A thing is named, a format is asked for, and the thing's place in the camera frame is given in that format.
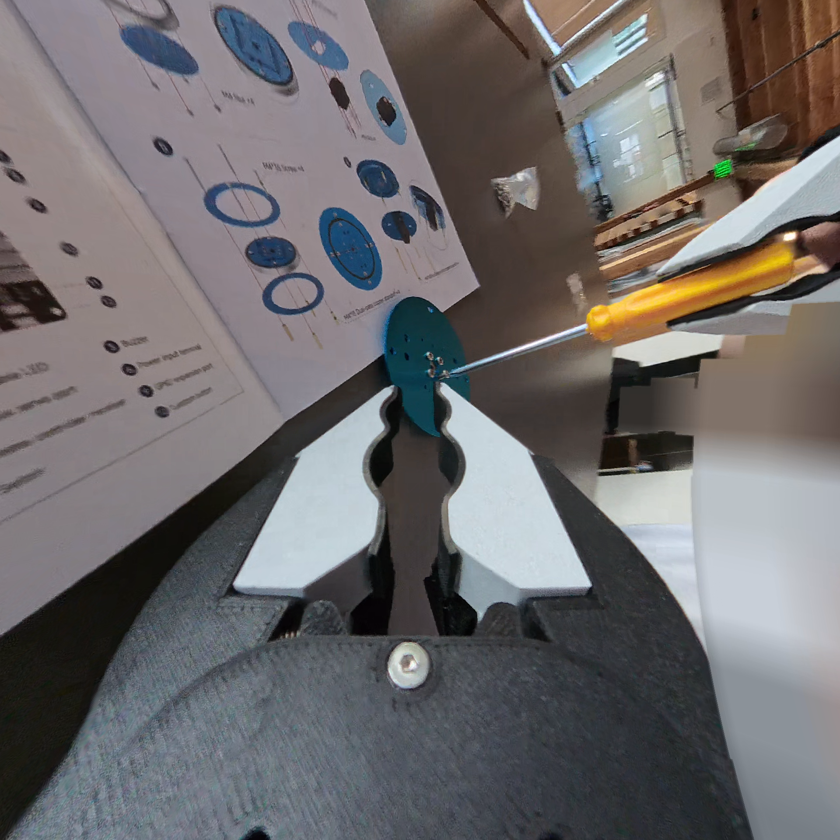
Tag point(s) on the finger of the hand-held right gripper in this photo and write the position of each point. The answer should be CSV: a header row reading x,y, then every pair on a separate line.
x,y
774,197
735,321

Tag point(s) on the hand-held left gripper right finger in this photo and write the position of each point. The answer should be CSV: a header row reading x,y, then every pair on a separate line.
x,y
518,525

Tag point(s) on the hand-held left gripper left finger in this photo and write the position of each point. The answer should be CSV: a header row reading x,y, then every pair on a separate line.
x,y
308,525

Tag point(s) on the blue round metal plate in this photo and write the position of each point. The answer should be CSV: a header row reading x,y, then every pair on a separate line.
x,y
407,334

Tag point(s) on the green exit sign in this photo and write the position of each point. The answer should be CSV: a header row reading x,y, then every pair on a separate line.
x,y
723,167

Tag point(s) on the clear bag of screws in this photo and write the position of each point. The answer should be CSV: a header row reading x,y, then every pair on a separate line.
x,y
518,190

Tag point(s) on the open assembly manual booklet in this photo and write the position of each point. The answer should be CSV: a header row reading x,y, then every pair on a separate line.
x,y
197,262

